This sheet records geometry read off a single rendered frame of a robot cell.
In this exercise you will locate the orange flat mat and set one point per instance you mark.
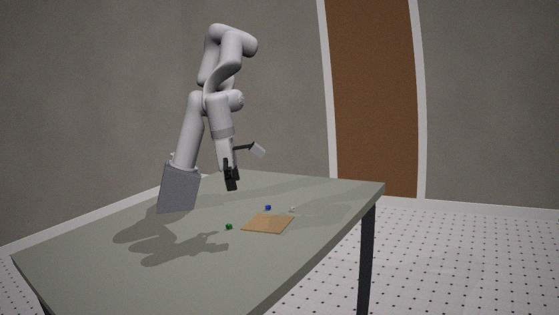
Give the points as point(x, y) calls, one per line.
point(267, 223)

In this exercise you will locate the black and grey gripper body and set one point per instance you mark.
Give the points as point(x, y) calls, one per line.
point(223, 148)

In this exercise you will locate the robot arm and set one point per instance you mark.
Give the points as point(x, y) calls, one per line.
point(216, 73)

